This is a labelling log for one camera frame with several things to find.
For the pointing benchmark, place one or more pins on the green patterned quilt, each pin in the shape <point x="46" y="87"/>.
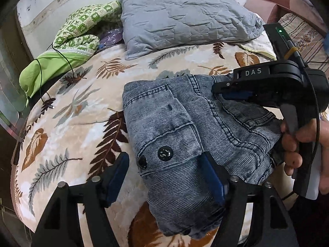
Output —
<point x="73" y="45"/>

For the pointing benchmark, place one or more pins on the person right hand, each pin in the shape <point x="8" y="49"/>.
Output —
<point x="306" y="134"/>

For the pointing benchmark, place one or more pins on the grey quilted pillow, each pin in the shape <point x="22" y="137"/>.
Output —
<point x="152" y="25"/>

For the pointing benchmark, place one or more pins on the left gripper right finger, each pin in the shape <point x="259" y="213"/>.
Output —
<point x="254" y="215"/>

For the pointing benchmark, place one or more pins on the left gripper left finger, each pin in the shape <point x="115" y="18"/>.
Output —
<point x="59" y="224"/>

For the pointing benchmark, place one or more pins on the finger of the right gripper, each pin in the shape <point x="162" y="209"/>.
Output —
<point x="246" y="96"/>

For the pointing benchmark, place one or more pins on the striped brown pillow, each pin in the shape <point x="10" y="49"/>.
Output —
<point x="308" y="40"/>

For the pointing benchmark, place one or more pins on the purple plastic bag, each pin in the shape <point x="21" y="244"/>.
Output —
<point x="110" y="38"/>

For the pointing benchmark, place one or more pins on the blue denim pants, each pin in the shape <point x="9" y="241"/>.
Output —
<point x="170" y="122"/>

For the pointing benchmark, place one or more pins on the white cream cloth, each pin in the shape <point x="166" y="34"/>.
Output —
<point x="261" y="46"/>

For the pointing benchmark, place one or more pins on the leaf print blanket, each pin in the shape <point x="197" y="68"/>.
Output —
<point x="76" y="130"/>

